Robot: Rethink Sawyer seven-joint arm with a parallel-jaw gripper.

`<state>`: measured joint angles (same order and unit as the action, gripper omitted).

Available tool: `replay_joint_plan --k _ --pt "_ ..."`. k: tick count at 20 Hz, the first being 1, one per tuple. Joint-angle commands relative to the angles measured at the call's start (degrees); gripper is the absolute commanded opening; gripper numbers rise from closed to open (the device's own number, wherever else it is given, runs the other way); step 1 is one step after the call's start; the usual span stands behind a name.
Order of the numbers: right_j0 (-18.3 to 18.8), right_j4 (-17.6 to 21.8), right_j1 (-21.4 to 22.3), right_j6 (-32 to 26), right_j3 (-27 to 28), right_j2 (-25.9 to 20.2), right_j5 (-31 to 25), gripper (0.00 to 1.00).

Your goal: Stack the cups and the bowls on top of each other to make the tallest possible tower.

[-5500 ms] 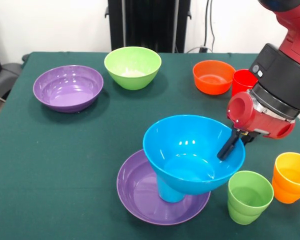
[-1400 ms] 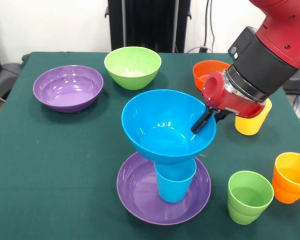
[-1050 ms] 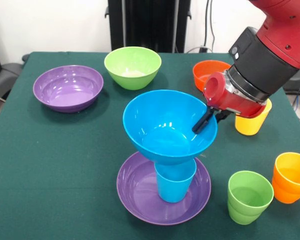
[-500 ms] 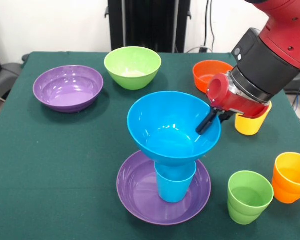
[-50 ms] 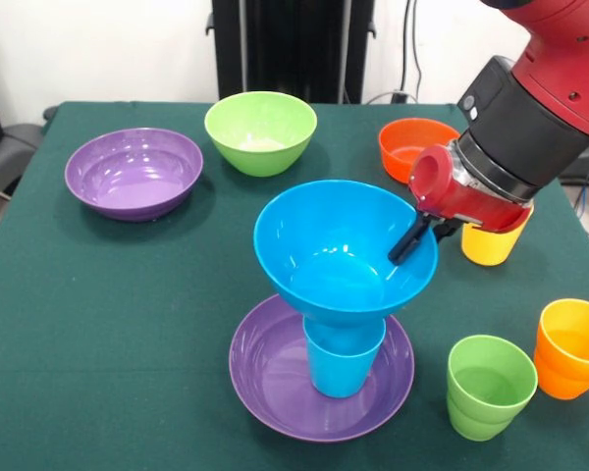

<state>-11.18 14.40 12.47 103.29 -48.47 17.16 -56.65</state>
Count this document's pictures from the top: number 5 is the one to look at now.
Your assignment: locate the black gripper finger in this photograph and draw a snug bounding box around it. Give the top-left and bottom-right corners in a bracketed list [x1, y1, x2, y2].
[434, 218, 465, 244]
[387, 214, 432, 267]

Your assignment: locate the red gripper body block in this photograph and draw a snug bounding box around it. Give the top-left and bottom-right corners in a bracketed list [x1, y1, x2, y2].
[406, 143, 532, 233]

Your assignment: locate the blue plastic bowl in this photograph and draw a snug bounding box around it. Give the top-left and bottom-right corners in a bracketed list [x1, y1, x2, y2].
[252, 179, 440, 342]

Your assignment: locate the blue plastic cup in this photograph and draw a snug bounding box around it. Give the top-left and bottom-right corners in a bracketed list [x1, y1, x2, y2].
[301, 316, 388, 399]

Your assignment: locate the green plastic cup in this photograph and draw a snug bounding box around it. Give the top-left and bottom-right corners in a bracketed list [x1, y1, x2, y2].
[446, 335, 539, 443]

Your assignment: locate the shallow purple plastic bowl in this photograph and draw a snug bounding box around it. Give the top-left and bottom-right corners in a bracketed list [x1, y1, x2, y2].
[229, 293, 416, 443]

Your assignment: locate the deep purple plastic bowl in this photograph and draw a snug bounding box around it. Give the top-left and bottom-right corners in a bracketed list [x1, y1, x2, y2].
[64, 128, 204, 223]

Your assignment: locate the yellow plastic cup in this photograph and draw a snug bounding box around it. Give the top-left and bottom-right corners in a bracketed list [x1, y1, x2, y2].
[460, 203, 535, 267]

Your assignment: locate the orange-red plastic bowl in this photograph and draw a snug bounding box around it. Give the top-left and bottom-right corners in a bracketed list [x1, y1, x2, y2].
[378, 117, 461, 185]

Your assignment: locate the green plastic bowl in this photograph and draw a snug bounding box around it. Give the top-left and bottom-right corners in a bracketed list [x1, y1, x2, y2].
[204, 91, 318, 178]

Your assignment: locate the orange plastic cup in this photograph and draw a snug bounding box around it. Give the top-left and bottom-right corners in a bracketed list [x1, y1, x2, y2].
[533, 297, 589, 401]

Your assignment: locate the dark green tablecloth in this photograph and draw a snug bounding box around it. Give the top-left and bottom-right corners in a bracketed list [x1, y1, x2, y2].
[0, 101, 589, 471]

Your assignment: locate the black wall cable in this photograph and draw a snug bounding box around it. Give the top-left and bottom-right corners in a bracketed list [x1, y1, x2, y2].
[401, 0, 426, 104]

